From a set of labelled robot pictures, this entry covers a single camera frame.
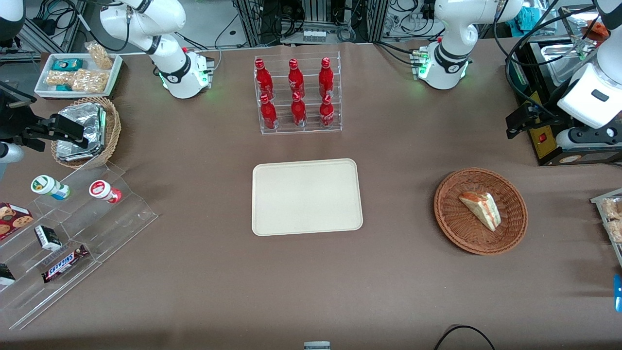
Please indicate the black snack box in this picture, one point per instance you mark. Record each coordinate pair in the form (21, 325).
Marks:
(6, 274)

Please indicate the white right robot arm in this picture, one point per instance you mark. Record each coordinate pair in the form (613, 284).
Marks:
(170, 63)

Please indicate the silver foil wrapped packets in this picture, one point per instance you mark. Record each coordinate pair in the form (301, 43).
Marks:
(90, 121)

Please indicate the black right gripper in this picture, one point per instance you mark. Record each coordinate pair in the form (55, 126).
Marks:
(15, 127)

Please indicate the large clear snack bag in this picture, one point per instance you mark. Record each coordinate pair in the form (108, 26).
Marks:
(91, 81)

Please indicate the steel food pan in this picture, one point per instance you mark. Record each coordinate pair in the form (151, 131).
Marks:
(563, 61)

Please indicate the blue plastic object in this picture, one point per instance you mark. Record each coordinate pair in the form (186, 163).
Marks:
(618, 294)

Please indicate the grey device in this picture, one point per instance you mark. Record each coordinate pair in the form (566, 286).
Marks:
(317, 346)

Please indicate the red lid yoghurt cup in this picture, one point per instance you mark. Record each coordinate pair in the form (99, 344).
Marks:
(103, 190)

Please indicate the brown round wicker basket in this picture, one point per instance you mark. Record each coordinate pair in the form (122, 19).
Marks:
(454, 218)

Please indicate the light wicker basket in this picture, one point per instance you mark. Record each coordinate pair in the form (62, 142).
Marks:
(112, 131)

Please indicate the red rocker switch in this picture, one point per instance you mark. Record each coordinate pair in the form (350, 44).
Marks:
(543, 138)

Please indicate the aluminium frame rack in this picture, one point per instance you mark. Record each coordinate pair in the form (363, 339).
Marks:
(316, 14)

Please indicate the clear acrylic bottle rack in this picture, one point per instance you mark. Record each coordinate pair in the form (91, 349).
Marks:
(311, 129)

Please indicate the orange red fried food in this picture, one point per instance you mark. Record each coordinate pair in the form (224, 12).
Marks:
(600, 30)

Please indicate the black food warmer case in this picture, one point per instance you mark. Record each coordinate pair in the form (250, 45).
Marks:
(546, 150)

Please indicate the clear bag of crackers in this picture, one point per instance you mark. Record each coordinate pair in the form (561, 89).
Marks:
(615, 231)
(613, 209)

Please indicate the metal tray with snacks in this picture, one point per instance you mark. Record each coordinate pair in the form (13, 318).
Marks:
(602, 199)

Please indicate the triangular sandwich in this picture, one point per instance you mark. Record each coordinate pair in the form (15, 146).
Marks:
(483, 210)

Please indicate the clear acrylic stepped display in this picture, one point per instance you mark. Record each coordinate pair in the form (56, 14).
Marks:
(112, 228)

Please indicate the green lid yoghurt cup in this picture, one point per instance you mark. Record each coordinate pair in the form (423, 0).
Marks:
(46, 186)

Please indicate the red cookie box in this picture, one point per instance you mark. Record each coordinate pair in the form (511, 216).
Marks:
(13, 221)

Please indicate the small black white box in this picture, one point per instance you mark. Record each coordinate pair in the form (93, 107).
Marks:
(47, 237)

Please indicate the teal snack box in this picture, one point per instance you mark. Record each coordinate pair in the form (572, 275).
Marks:
(67, 64)

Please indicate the white rectangular snack tray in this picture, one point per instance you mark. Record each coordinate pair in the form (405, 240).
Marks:
(43, 90)

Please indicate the red cola bottle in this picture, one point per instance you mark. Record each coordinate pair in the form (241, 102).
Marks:
(326, 78)
(268, 115)
(295, 78)
(298, 113)
(326, 114)
(263, 78)

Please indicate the teal cloth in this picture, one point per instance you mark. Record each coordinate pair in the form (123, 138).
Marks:
(527, 18)

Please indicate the beige rectangular serving tray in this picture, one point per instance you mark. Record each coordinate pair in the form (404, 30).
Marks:
(306, 197)

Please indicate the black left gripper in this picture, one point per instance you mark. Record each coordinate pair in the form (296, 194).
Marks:
(541, 114)

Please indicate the clear bag of nuts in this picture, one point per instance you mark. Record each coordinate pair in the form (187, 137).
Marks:
(100, 56)

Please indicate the Snickers chocolate bar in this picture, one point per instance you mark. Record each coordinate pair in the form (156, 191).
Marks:
(64, 264)

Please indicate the small clear snack bag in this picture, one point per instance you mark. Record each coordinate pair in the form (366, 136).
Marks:
(59, 78)

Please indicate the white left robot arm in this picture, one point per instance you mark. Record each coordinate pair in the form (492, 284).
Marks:
(452, 29)

